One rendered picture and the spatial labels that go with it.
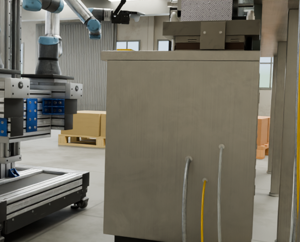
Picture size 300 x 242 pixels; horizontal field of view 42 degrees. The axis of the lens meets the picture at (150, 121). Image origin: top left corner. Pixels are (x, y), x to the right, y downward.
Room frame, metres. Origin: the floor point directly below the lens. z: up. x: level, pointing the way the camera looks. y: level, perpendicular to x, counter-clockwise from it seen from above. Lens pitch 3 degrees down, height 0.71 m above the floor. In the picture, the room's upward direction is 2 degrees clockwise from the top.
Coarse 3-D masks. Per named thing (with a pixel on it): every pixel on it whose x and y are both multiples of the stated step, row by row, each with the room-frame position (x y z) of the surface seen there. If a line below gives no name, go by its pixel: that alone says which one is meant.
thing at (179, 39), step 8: (176, 40) 1.68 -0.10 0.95; (184, 40) 1.67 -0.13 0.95; (192, 40) 1.66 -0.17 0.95; (232, 40) 1.62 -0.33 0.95; (240, 40) 1.61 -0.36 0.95; (176, 48) 1.68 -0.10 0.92; (184, 48) 1.67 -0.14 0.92; (192, 48) 1.66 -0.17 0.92; (232, 48) 1.62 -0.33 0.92; (240, 48) 1.61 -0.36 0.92
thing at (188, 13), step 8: (184, 0) 1.86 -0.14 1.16; (192, 0) 1.85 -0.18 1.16; (200, 0) 1.84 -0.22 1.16; (208, 0) 1.83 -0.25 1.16; (216, 0) 1.82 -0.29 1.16; (224, 0) 1.81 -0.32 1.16; (232, 0) 1.80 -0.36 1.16; (184, 8) 1.86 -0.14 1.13; (192, 8) 1.85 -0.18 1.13; (200, 8) 1.84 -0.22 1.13; (208, 8) 1.83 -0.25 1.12; (216, 8) 1.82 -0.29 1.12; (224, 8) 1.81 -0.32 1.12; (184, 16) 1.86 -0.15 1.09; (192, 16) 1.85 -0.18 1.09; (200, 16) 1.84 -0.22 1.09; (208, 16) 1.83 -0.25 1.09; (216, 16) 1.82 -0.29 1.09; (224, 16) 1.81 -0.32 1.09
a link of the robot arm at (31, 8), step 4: (24, 0) 1.58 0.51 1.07; (28, 0) 1.57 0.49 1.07; (32, 0) 1.57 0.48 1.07; (36, 0) 1.58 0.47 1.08; (40, 0) 1.60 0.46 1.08; (44, 0) 1.63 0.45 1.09; (48, 0) 1.65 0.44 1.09; (24, 4) 1.58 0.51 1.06; (28, 4) 1.57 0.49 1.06; (32, 4) 1.57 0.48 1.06; (36, 4) 1.58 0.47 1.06; (40, 4) 1.60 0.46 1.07; (44, 4) 1.64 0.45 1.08; (48, 4) 1.66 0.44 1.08; (24, 8) 1.59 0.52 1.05; (28, 8) 1.58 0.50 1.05; (32, 8) 1.58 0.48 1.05; (36, 8) 1.59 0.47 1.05; (40, 8) 1.61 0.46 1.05; (44, 8) 1.67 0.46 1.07
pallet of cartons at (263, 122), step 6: (258, 120) 4.73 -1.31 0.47; (264, 120) 4.87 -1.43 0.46; (258, 126) 4.73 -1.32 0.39; (264, 126) 4.89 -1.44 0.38; (258, 132) 4.73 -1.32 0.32; (264, 132) 4.91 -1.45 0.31; (258, 138) 4.73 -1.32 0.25; (264, 138) 4.93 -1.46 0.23; (258, 144) 4.73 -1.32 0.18; (264, 144) 4.91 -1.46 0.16; (258, 150) 4.71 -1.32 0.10; (264, 150) 4.76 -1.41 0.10; (258, 156) 4.71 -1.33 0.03
